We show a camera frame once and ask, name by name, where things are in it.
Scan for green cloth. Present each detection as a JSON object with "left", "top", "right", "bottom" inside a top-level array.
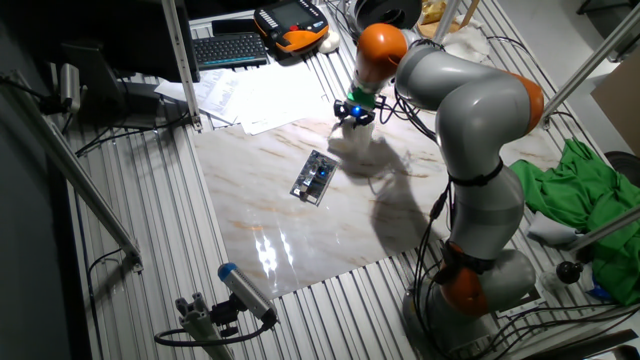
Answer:
[{"left": 508, "top": 138, "right": 640, "bottom": 307}]

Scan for black ball knob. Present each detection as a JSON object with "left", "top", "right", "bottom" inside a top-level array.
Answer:
[{"left": 556, "top": 259, "right": 584, "bottom": 285}]

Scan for silver camera with blue cap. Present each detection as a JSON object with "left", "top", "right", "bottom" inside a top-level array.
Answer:
[{"left": 217, "top": 262, "right": 279, "bottom": 324}]

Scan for black spool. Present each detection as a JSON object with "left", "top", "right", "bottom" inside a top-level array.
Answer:
[{"left": 352, "top": 0, "right": 424, "bottom": 31}]

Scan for green wrist adapter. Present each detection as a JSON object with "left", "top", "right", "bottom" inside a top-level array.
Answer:
[{"left": 347, "top": 87, "right": 377, "bottom": 109}]

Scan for black keyboard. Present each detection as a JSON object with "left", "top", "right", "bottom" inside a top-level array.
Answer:
[{"left": 192, "top": 32, "right": 270, "bottom": 71}]

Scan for small blue circuit board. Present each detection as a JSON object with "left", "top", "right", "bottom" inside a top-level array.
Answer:
[{"left": 289, "top": 149, "right": 340, "bottom": 207}]

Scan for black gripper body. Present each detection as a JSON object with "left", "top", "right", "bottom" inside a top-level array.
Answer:
[{"left": 343, "top": 103, "right": 374, "bottom": 125}]

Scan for yellow wooden item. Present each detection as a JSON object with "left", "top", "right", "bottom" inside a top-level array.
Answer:
[{"left": 417, "top": 0, "right": 481, "bottom": 39}]

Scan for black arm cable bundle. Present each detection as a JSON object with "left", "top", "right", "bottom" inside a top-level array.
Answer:
[{"left": 372, "top": 37, "right": 501, "bottom": 360}]

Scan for black flat device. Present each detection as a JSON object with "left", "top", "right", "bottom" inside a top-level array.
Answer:
[{"left": 211, "top": 18, "right": 259, "bottom": 36}]

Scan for aluminium profile post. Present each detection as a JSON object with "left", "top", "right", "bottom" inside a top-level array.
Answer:
[
  {"left": 160, "top": 0, "right": 204, "bottom": 132},
  {"left": 433, "top": 0, "right": 461, "bottom": 44},
  {"left": 567, "top": 204, "right": 640, "bottom": 251},
  {"left": 0, "top": 69, "right": 144, "bottom": 274},
  {"left": 542, "top": 2, "right": 640, "bottom": 126}
]

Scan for small silver camera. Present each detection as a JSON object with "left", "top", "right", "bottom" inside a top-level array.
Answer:
[{"left": 58, "top": 62, "right": 82, "bottom": 114}]

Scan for black round object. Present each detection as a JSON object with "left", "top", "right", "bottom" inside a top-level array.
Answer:
[{"left": 603, "top": 150, "right": 640, "bottom": 189}]

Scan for white cloth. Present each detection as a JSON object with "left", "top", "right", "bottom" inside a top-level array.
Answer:
[{"left": 442, "top": 19, "right": 491, "bottom": 64}]

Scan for grey cloth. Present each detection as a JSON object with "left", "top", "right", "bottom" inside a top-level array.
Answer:
[{"left": 527, "top": 212, "right": 584, "bottom": 246}]

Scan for black monitor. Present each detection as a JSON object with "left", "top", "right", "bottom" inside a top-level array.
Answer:
[{"left": 29, "top": 0, "right": 201, "bottom": 84}]

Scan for printed paper sheet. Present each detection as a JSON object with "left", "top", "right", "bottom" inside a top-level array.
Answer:
[{"left": 153, "top": 68, "right": 246, "bottom": 126}]

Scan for white paper sheet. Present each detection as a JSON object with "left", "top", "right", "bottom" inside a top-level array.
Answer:
[{"left": 237, "top": 62, "right": 341, "bottom": 136}]

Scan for brown cardboard box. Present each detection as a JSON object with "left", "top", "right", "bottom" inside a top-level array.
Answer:
[{"left": 589, "top": 49, "right": 640, "bottom": 156}]

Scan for black camera bracket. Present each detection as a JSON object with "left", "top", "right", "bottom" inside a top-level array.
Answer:
[{"left": 209, "top": 294, "right": 241, "bottom": 339}]

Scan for black camera cable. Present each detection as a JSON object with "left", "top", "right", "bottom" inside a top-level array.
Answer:
[{"left": 153, "top": 314, "right": 275, "bottom": 348}]

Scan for marble pattern board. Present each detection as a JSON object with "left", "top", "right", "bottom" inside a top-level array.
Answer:
[{"left": 192, "top": 87, "right": 564, "bottom": 300}]

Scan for short aluminium profile stub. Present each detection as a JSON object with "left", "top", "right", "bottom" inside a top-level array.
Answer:
[{"left": 174, "top": 292, "right": 234, "bottom": 360}]

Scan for black monitor stand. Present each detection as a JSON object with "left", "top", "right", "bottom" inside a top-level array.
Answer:
[{"left": 62, "top": 42, "right": 161, "bottom": 129}]

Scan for orange black teach pendant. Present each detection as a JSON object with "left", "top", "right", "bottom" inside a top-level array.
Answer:
[{"left": 253, "top": 0, "right": 331, "bottom": 55}]

